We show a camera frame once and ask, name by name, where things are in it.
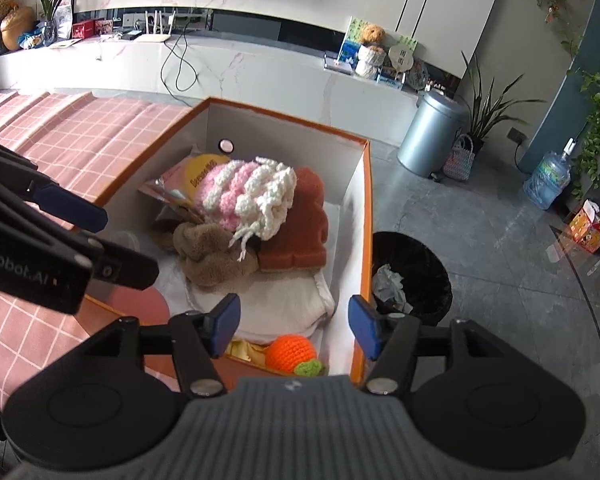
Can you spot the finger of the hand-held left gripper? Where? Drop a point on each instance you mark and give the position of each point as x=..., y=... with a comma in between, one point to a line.
x=125, y=270
x=75, y=210

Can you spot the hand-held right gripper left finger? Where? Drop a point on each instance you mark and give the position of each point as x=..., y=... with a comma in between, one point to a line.
x=225, y=321

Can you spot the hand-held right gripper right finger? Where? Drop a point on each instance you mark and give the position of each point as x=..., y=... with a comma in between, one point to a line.
x=364, y=325

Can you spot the white crinkled diaper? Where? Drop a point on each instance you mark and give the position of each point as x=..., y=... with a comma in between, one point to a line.
x=285, y=305

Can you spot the brown plush scarf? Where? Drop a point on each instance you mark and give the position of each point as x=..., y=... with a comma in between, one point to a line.
x=210, y=255

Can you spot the orange crocheted fruit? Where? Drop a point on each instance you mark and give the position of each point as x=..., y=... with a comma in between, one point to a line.
x=290, y=352

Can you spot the yellow snack packet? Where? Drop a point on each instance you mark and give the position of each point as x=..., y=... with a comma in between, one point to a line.
x=170, y=185

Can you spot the brown pink plush item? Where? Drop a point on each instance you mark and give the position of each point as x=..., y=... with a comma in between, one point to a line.
x=300, y=225

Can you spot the pink and white crocheted hat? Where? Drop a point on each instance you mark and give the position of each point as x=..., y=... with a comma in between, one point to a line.
x=250, y=195

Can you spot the orange cardboard box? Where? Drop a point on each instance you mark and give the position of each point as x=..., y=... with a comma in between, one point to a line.
x=280, y=130

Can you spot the crumpled paper waste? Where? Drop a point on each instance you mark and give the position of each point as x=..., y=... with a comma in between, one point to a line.
x=390, y=287

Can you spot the pink checked tablecloth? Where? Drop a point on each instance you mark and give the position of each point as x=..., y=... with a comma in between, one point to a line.
x=80, y=150

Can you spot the black wastebasket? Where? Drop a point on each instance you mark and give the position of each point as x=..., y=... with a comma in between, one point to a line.
x=425, y=260

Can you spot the beige envelope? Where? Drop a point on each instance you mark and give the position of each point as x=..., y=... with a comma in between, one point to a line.
x=66, y=42

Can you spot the blue snack bags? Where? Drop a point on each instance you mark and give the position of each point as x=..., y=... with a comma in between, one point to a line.
x=30, y=40

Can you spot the red gift box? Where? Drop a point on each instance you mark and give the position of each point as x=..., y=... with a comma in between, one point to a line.
x=83, y=29

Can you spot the pink printed box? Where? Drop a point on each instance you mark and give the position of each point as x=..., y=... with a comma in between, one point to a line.
x=104, y=26

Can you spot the woven basket bag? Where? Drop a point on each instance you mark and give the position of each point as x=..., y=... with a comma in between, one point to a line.
x=458, y=162

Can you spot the gold vase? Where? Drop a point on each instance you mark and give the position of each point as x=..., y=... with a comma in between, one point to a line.
x=16, y=30

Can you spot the silver pedal bin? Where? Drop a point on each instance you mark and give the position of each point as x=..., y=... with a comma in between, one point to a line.
x=430, y=135

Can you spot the green plant in glass vase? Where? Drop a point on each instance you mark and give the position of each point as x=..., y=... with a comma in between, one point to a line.
x=50, y=5

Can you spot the white marble television console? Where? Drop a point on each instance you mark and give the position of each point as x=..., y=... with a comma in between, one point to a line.
x=255, y=70

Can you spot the large water bottle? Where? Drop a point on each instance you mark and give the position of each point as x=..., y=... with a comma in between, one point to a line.
x=547, y=180

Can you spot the long-leaved potted plant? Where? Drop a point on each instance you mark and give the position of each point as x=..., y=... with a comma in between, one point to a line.
x=485, y=110

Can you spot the decorative plate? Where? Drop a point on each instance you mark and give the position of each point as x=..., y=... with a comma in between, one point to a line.
x=419, y=76

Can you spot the white crocheted pot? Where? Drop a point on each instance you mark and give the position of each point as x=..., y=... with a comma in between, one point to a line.
x=369, y=60

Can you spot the round paddle fan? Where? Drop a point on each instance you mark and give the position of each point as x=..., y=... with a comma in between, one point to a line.
x=401, y=57

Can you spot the blue and green painting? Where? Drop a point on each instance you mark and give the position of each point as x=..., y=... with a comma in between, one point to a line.
x=349, y=45

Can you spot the brown teddy bear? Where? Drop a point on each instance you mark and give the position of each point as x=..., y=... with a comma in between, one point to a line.
x=371, y=34

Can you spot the black picture frame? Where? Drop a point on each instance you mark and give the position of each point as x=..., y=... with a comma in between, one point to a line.
x=66, y=10

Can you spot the wall socket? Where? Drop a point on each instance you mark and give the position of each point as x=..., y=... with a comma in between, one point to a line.
x=516, y=136

